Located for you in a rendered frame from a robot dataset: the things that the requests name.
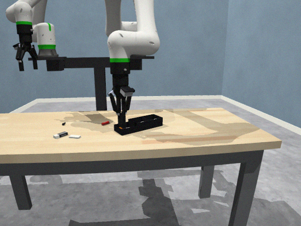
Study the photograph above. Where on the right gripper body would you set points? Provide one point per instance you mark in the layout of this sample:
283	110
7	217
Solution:
25	40

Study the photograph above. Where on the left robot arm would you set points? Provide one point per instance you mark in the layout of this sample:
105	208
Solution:
127	39

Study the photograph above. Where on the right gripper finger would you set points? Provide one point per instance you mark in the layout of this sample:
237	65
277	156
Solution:
34	56
19	56

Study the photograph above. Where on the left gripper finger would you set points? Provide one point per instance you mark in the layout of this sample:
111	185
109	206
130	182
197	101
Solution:
116	105
125	103

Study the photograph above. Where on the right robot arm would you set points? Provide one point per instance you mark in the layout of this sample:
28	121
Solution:
29	16

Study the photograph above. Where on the black rack of three bins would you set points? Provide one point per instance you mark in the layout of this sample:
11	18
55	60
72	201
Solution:
139	124

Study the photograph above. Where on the black eraser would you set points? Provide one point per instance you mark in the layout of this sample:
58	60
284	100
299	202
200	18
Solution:
62	134

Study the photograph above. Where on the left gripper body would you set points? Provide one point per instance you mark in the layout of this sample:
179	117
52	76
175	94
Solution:
117	81

